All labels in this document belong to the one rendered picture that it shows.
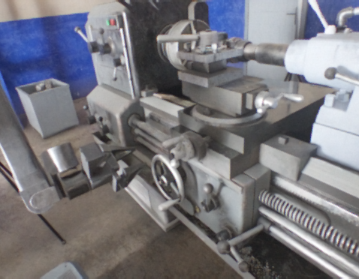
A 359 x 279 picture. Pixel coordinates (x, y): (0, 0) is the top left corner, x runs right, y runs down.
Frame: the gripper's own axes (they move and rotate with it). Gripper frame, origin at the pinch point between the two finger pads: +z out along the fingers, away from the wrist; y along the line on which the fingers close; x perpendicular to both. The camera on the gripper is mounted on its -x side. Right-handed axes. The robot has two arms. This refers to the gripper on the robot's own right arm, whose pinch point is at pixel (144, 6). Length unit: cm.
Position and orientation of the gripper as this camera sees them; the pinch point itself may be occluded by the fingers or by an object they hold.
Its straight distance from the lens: 67.7
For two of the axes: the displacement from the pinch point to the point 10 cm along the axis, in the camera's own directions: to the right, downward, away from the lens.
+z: 4.2, 5.7, 7.1
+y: -7.1, -2.7, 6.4
